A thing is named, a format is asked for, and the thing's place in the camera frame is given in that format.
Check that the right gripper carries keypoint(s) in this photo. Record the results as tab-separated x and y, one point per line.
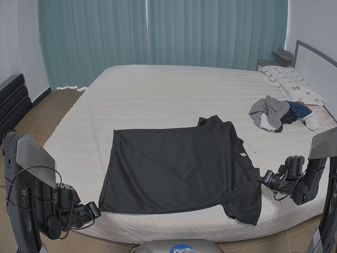
280	186

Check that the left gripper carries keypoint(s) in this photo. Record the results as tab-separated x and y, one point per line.
83	216

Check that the black T-shirt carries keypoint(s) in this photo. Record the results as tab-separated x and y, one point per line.
171	173

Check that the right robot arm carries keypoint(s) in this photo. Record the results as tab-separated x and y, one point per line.
314	178

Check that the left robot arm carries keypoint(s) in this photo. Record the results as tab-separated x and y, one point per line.
29	194

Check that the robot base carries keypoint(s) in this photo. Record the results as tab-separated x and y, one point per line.
179	247

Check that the pile of clothes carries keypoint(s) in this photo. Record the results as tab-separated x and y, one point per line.
273	112

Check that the bed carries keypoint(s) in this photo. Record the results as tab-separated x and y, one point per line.
158	93

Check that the white printed pillow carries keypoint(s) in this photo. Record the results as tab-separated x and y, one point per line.
292	84

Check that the grey bedside table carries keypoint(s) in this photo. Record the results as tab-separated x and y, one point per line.
279	58

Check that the blue-green curtain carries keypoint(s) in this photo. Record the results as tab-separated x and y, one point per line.
92	35
210	22

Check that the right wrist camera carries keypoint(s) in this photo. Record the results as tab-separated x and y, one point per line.
269	177

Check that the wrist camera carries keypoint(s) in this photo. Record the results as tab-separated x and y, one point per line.
95	209
269	177

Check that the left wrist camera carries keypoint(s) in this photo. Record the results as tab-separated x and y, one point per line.
95	209

